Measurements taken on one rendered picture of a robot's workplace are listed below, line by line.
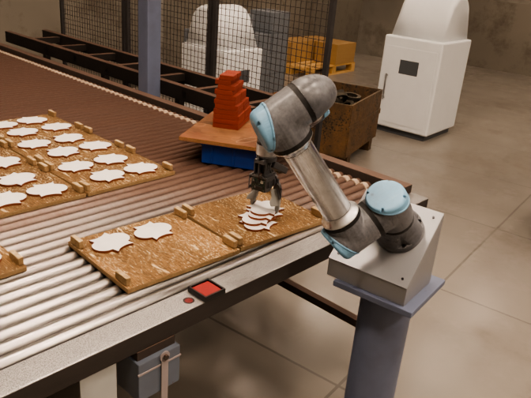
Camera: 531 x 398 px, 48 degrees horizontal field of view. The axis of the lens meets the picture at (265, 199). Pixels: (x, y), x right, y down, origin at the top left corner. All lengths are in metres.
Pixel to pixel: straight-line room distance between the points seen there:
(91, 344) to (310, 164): 0.70
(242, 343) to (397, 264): 1.38
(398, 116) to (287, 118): 5.49
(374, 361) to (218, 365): 1.07
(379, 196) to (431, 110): 5.09
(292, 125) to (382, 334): 0.81
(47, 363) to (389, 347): 1.07
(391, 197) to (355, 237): 0.15
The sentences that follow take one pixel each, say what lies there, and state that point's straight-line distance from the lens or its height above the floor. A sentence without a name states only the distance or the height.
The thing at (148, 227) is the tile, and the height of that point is 0.95.
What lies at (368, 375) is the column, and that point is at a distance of 2.07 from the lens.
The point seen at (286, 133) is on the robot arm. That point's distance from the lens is 1.47.
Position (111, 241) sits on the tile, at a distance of 1.91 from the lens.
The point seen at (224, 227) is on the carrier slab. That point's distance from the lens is 2.03.
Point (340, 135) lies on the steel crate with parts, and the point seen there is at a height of 0.33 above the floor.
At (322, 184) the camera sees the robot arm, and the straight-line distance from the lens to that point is 1.58.
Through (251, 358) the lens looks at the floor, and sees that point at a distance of 2.96.
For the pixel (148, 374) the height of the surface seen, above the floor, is 0.79.
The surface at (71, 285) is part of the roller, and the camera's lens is 1.75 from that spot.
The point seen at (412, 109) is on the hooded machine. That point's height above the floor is 0.34.
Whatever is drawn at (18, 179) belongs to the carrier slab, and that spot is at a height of 0.95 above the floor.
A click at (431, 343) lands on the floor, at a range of 3.29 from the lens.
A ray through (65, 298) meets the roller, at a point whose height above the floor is 0.92.
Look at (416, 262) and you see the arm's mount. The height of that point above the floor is 0.99.
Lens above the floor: 1.81
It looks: 23 degrees down
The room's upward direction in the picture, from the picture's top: 5 degrees clockwise
